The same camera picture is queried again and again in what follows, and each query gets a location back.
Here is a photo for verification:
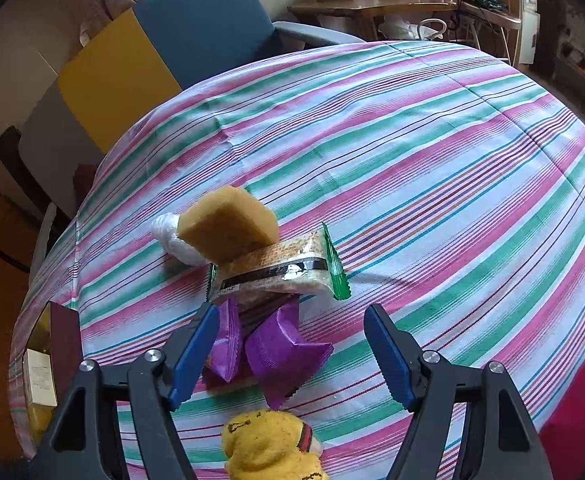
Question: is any wooden desk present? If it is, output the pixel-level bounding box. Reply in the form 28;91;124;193
286;0;459;43

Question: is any white appliance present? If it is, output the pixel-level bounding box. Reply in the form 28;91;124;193
519;0;542;67

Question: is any green-edged wafer packet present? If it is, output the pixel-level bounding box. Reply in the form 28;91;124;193
205;222;352;306

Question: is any purple snack packet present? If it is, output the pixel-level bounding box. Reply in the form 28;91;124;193
245;304;334;409
204;299;244;385

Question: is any yellow sponge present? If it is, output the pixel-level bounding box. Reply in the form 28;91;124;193
177;185;280;265

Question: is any person's red garment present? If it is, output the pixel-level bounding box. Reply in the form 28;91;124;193
535;340;585;480

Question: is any white plastic bag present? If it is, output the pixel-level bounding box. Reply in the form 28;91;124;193
379;14;423;42

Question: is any white plastic bag wad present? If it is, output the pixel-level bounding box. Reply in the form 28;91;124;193
151;212;208;267

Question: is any grey yellow blue chair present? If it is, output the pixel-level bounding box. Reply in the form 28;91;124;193
17;0;368;286

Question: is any dark red cloth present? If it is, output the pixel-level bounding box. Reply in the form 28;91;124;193
74;162;99;203

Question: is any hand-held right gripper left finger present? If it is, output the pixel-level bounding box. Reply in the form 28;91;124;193
31;301;222;480

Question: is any gold metal tin box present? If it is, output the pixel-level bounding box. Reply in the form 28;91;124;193
10;300;82;443

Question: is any cream cardboard box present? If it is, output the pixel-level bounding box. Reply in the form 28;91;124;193
21;347;59;408

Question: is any metal folding chair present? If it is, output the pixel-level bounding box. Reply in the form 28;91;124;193
459;0;524;63

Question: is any striped tablecloth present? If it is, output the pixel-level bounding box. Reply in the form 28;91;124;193
10;40;585;480

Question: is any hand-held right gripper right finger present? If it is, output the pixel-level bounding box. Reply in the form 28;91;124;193
363;303;556;480

